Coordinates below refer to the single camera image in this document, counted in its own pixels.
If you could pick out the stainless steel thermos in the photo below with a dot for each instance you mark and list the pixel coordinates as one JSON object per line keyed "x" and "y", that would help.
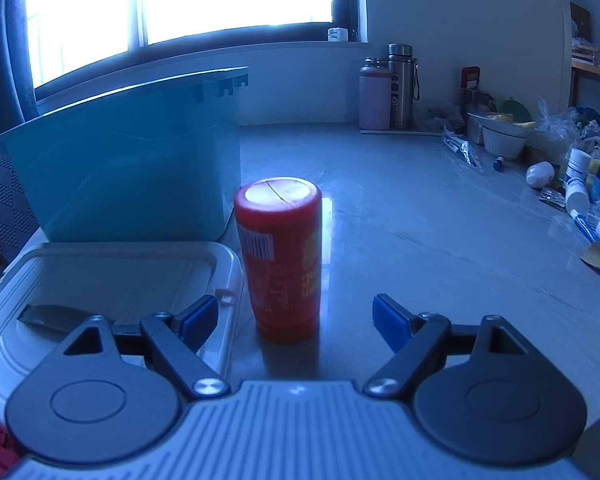
{"x": 401, "y": 87}

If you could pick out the green round lid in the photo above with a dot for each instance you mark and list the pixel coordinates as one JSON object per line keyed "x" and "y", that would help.
{"x": 516, "y": 110}

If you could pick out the blue and white pen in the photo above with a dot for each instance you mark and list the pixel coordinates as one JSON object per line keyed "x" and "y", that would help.
{"x": 584, "y": 227}

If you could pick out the grey marble desktop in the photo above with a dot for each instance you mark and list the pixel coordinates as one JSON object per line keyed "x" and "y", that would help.
{"x": 430, "y": 240}

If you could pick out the clear plastic bag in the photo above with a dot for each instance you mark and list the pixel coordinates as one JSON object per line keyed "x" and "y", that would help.
{"x": 555, "y": 127}

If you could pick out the pink water bottle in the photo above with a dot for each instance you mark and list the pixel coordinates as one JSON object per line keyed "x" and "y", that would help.
{"x": 374, "y": 97}

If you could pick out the white round lump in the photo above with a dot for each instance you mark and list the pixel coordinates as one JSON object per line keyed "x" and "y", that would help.
{"x": 540, "y": 174}

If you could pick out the white ribbed bowl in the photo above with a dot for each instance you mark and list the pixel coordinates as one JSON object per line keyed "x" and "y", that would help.
{"x": 503, "y": 141}

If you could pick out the teal plastic storage bin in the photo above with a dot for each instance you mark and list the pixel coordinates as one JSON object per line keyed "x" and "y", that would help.
{"x": 125, "y": 160}

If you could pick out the window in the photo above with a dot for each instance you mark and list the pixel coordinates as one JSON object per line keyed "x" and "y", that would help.
{"x": 180, "y": 0}

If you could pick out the red and white box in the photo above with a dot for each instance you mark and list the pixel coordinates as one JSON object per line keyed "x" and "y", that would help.
{"x": 471, "y": 78}

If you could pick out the grey dish with yellow food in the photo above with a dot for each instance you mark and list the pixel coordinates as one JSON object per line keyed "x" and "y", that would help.
{"x": 495, "y": 121}

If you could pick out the wooden shelf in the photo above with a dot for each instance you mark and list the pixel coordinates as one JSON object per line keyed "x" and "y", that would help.
{"x": 587, "y": 55}

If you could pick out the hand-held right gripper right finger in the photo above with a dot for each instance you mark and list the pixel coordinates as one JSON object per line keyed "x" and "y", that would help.
{"x": 391, "y": 321}

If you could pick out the patterned grey chair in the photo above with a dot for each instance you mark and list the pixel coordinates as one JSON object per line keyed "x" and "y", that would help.
{"x": 5, "y": 205}

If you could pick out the small blue capped bottle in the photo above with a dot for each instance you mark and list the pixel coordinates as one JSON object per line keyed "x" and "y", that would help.
{"x": 499, "y": 163}

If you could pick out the white plastic bottle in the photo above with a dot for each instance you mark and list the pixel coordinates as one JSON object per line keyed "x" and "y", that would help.
{"x": 577, "y": 199}

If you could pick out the red cylindrical canister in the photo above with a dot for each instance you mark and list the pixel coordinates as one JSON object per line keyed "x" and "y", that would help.
{"x": 280, "y": 265}

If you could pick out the white bottle yellow label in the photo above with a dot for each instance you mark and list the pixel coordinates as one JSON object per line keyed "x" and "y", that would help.
{"x": 578, "y": 165}

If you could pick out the white blue tube packet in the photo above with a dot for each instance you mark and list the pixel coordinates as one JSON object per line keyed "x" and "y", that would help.
{"x": 462, "y": 149}

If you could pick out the blue curtain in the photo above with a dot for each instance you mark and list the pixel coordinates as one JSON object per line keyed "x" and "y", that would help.
{"x": 2, "y": 40}

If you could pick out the clear plastic bin lid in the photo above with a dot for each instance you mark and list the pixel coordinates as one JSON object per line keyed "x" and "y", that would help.
{"x": 110, "y": 280}

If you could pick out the white charger plug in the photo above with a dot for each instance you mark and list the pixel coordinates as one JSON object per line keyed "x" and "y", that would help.
{"x": 337, "y": 34}

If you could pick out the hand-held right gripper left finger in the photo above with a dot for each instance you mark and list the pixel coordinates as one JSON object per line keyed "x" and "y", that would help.
{"x": 199, "y": 318}

